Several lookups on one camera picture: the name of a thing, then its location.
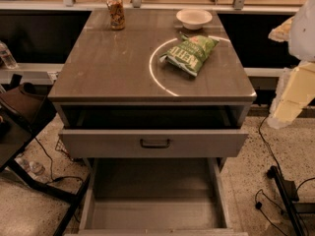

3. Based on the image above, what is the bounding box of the dark brown chair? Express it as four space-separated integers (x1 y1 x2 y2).
0 74 90 236

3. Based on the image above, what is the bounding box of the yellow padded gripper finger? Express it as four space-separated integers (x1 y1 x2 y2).
267 62 315 129

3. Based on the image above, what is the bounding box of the clear water bottle on floor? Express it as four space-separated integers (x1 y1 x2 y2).
16 157 49 183

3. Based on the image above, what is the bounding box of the black cable on left floor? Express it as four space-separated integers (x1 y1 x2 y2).
33 137 86 185

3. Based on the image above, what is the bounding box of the black floor stand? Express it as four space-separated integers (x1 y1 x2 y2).
267 166 315 236

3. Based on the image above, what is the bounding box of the black cable on right floor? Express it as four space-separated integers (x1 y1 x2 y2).
254 115 315 236

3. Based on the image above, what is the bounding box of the black cable on floor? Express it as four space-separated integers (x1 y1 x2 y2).
254 115 315 236
33 137 86 185

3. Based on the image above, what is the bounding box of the clear water bottle on shelf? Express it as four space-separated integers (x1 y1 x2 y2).
0 41 18 69

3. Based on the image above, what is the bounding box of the orange patterned drink can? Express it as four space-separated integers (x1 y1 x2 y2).
106 0 125 30

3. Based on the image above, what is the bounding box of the green jalapeno chip bag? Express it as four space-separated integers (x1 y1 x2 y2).
159 34 220 77

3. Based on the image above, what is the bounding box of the grey drawer cabinet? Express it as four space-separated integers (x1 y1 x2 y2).
47 9 258 236

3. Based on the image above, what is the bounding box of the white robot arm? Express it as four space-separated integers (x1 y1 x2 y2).
267 0 315 129

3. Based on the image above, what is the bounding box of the white bowl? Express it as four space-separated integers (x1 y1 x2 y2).
176 9 213 30

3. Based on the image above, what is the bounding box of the open grey lower drawer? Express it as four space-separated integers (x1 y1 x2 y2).
65 158 248 236

